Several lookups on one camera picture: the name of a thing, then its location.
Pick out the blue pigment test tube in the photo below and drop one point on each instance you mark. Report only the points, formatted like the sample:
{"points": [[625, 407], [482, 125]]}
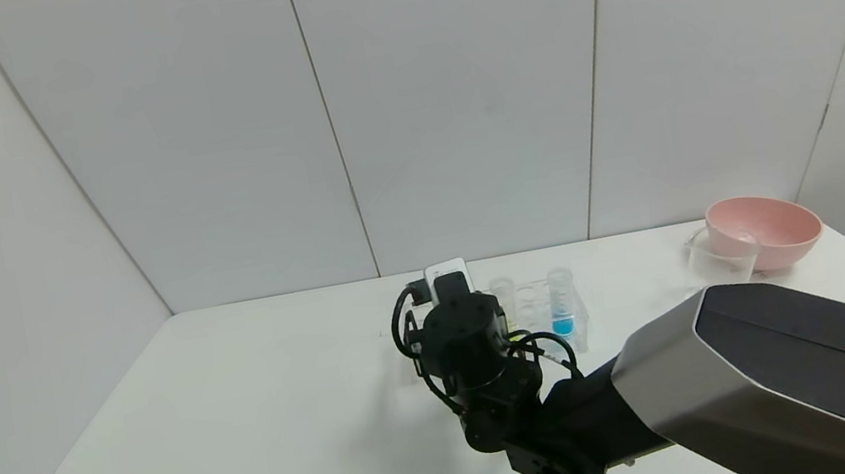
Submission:
{"points": [[563, 325]]}

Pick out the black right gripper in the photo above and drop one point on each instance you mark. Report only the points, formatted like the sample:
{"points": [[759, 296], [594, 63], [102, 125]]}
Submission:
{"points": [[465, 337]]}

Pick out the pink bowl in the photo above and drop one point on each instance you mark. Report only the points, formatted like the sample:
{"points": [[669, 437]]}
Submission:
{"points": [[770, 235]]}

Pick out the clear glass beaker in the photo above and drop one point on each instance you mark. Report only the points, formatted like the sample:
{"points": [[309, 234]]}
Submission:
{"points": [[715, 265]]}

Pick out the yellow pigment test tube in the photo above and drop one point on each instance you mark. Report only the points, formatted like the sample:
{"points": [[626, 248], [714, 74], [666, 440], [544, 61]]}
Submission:
{"points": [[503, 292]]}

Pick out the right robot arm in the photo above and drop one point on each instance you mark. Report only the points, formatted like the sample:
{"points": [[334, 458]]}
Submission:
{"points": [[754, 370]]}

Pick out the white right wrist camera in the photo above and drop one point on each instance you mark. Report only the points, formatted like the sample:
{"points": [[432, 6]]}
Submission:
{"points": [[445, 272]]}

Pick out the clear plastic test tube rack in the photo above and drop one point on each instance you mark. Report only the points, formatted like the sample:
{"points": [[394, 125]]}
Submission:
{"points": [[537, 308]]}

